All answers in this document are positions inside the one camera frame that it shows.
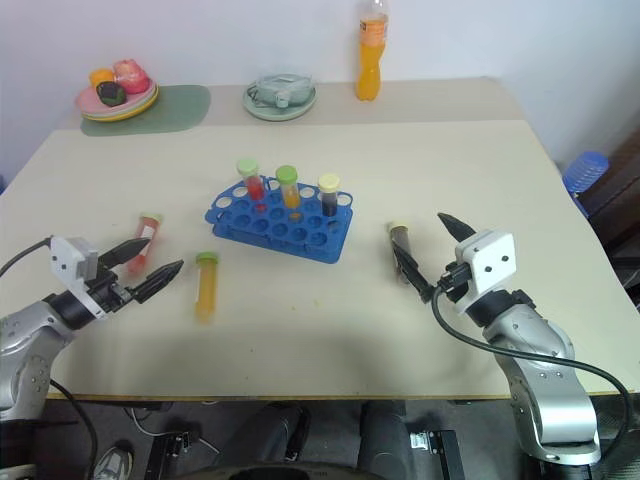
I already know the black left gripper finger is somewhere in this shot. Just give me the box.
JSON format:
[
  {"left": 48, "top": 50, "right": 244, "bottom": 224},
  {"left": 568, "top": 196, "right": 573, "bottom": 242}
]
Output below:
[
  {"left": 132, "top": 259, "right": 186, "bottom": 305},
  {"left": 101, "top": 238, "right": 152, "bottom": 272}
]

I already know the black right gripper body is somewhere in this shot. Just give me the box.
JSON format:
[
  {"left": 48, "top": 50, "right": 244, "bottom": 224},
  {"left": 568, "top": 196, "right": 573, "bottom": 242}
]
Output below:
[{"left": 434, "top": 261, "right": 474, "bottom": 304}]

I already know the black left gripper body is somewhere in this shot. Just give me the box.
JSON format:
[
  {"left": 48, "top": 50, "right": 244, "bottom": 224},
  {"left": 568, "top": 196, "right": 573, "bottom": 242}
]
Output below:
[{"left": 88, "top": 267, "right": 138, "bottom": 312}]

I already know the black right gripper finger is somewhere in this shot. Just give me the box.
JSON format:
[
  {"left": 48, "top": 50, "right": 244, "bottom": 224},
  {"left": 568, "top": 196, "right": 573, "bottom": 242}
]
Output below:
[
  {"left": 436, "top": 212, "right": 477, "bottom": 246},
  {"left": 392, "top": 240, "right": 436, "bottom": 305}
]

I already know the red liquid tube green cap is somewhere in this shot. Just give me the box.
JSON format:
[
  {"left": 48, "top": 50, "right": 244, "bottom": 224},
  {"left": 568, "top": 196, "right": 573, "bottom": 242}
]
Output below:
[
  {"left": 235, "top": 157, "right": 267, "bottom": 202},
  {"left": 126, "top": 211, "right": 165, "bottom": 275}
]

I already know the dark liquid tube yellow cap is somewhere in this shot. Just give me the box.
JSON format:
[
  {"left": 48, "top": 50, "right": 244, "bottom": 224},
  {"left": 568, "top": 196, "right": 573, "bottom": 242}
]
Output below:
[
  {"left": 317, "top": 172, "right": 342, "bottom": 218},
  {"left": 385, "top": 220, "right": 419, "bottom": 286}
]

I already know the orange liquid tube green cap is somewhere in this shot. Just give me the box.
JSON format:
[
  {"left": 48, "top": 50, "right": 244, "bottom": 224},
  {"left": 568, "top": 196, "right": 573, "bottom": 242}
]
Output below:
[
  {"left": 275, "top": 164, "right": 302, "bottom": 210},
  {"left": 193, "top": 250, "right": 222, "bottom": 325}
]

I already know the blue test tube rack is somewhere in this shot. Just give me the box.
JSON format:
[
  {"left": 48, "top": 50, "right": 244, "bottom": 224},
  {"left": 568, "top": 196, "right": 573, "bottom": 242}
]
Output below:
[{"left": 203, "top": 174, "right": 357, "bottom": 266}]

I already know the blue ribbed water jug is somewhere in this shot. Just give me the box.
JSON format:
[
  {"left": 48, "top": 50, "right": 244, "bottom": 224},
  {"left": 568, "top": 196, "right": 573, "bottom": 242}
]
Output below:
[{"left": 561, "top": 150, "right": 611, "bottom": 204}]

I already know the stack of pastel plates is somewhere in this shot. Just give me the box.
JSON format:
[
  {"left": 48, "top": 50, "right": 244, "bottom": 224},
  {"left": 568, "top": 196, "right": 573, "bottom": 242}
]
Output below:
[{"left": 74, "top": 81, "right": 161, "bottom": 123}]

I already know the green placemat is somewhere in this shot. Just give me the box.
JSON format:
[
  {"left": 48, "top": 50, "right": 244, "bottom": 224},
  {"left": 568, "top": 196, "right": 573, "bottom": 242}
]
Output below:
[{"left": 80, "top": 83, "right": 212, "bottom": 138}]

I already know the dark green toy fruit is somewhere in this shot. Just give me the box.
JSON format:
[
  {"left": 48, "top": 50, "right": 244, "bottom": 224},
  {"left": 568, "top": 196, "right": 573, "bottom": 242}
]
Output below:
[{"left": 95, "top": 81, "right": 127, "bottom": 108}]

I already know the dark wooden furniture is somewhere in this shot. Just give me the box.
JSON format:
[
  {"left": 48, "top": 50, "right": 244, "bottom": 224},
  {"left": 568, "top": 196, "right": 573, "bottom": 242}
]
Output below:
[{"left": 578, "top": 128, "right": 640, "bottom": 312}]

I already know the grey white sneaker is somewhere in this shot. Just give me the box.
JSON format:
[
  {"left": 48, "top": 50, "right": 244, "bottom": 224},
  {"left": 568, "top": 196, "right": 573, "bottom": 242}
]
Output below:
[{"left": 93, "top": 439, "right": 136, "bottom": 480}]

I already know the black metal box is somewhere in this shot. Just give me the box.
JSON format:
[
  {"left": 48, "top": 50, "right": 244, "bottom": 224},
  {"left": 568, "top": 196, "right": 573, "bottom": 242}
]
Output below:
[
  {"left": 408, "top": 427, "right": 462, "bottom": 480},
  {"left": 145, "top": 428, "right": 195, "bottom": 480}
]

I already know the red apple in foam net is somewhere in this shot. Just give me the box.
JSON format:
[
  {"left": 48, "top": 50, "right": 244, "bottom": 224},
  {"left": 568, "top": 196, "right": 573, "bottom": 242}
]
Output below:
[{"left": 112, "top": 58, "right": 152, "bottom": 95}]

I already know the orange toy fruit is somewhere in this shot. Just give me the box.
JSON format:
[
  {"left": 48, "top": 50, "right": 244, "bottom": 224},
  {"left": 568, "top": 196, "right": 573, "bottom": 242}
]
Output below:
[{"left": 89, "top": 67, "right": 117, "bottom": 89}]

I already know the orange soda bottle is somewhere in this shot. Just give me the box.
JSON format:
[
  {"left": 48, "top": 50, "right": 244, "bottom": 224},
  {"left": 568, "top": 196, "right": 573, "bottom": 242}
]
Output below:
[{"left": 354, "top": 0, "right": 391, "bottom": 103}]

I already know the light green plate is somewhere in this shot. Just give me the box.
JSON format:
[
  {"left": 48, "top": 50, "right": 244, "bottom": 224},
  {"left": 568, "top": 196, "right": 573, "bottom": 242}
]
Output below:
[{"left": 242, "top": 81, "right": 319, "bottom": 122}]

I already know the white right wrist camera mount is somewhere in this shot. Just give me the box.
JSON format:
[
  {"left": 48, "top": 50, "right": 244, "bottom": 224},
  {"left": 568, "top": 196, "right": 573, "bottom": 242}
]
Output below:
[{"left": 452, "top": 230, "right": 517, "bottom": 316}]

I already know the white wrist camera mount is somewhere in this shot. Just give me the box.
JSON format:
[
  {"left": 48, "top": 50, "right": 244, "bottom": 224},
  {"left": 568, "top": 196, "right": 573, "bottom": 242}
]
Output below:
[
  {"left": 49, "top": 235, "right": 112, "bottom": 319},
  {"left": 452, "top": 230, "right": 517, "bottom": 316}
]

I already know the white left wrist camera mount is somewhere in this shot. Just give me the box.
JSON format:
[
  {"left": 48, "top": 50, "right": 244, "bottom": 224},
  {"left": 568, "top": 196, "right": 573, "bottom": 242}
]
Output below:
[{"left": 49, "top": 235, "right": 112, "bottom": 319}]

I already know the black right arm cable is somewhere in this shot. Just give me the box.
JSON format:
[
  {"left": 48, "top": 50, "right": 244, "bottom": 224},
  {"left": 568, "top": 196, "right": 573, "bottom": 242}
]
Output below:
[{"left": 431, "top": 285, "right": 634, "bottom": 454}]

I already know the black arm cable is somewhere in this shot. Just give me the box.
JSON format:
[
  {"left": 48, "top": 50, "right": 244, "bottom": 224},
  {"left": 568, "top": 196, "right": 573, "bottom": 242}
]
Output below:
[
  {"left": 431, "top": 285, "right": 634, "bottom": 454},
  {"left": 0, "top": 238, "right": 54, "bottom": 277}
]

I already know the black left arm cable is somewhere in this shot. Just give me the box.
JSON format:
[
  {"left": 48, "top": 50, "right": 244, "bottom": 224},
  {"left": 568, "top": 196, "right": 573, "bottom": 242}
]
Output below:
[{"left": 0, "top": 238, "right": 54, "bottom": 277}]

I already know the black floor cable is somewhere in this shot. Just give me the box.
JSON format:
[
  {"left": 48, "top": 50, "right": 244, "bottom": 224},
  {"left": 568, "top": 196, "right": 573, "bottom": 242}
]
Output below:
[{"left": 47, "top": 378, "right": 100, "bottom": 480}]

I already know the white floor cable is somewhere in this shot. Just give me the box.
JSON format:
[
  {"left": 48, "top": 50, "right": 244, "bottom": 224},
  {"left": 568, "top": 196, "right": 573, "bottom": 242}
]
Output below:
[{"left": 130, "top": 405, "right": 222, "bottom": 457}]

